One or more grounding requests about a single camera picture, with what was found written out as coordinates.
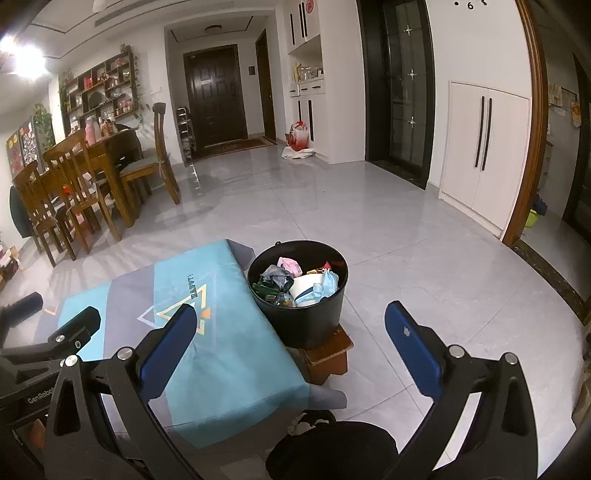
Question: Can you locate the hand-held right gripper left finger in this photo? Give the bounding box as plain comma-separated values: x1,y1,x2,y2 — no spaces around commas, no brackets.
44,305,199,480

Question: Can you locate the white double door cupboard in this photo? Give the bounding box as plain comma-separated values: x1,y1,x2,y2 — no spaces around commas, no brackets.
438,80,532,238

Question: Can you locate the white plastic bag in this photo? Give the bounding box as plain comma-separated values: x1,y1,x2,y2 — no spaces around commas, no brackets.
281,145,317,161

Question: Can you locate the yellow wall hanging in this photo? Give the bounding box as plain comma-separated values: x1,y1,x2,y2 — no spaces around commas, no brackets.
549,83,583,127

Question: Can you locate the stack of boxes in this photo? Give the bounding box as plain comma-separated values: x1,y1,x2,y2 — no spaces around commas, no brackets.
0,242,21,284

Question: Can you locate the row of glass jars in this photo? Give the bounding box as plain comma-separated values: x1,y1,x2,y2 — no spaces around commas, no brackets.
293,64,324,84

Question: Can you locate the colourful wall poster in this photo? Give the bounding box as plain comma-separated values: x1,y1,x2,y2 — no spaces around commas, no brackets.
6,122,38,174

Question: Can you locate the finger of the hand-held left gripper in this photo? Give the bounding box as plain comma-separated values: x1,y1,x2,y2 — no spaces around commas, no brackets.
0,306,101,391
0,293,44,330

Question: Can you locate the blue face mask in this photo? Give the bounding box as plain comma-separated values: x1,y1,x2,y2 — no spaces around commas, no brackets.
314,270,340,301

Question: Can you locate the wooden dining chair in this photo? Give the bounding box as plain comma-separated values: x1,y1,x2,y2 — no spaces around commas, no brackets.
44,129,123,254
11,161,77,268

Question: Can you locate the black framed sliding door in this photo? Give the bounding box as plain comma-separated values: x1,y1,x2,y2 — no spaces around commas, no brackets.
561,53,591,234

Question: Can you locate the green hanging plant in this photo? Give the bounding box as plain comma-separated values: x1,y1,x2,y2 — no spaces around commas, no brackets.
32,102,56,148

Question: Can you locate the dark wrapper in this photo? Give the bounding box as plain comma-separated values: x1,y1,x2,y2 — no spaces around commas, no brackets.
252,265,294,305

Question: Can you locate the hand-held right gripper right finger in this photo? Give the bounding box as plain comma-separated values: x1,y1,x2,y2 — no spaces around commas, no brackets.
385,300,550,480

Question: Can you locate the blue printed tablecloth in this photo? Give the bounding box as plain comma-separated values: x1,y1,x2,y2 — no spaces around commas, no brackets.
34,237,347,450

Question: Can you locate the wooden dining table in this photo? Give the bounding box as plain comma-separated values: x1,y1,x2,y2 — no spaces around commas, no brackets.
44,127,141,229

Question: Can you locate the white paper cup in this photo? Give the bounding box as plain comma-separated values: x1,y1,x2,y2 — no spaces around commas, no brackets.
288,274,324,308

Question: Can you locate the black jacket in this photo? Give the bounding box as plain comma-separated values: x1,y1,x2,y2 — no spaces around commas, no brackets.
9,185,28,238

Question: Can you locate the wooden wall shelf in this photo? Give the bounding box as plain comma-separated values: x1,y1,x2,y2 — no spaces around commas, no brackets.
59,46,141,127

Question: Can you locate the wooden chair with grey cushion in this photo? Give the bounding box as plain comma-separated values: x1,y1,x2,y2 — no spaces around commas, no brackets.
120,102,182,206

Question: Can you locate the brown side door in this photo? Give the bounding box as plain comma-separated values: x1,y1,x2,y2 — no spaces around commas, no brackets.
255,28,278,144

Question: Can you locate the metal shoe rack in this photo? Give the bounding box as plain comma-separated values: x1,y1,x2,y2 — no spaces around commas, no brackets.
177,107,197,162

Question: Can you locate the red gift bag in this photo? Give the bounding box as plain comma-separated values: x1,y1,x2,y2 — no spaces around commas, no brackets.
286,121,311,151

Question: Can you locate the tall white cabinet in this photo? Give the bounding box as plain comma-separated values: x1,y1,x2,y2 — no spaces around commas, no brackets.
281,0,365,164

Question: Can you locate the dark entrance door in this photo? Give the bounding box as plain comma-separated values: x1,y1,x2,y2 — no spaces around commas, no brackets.
183,45,249,155

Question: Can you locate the black glass door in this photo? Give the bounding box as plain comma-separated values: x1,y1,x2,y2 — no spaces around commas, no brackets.
356,0,437,190

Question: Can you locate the black plastic bucket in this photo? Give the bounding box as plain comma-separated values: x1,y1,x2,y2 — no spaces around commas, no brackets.
247,239,349,350

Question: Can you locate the small wooden stool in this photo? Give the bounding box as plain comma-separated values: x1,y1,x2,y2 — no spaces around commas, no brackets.
288,323,355,386

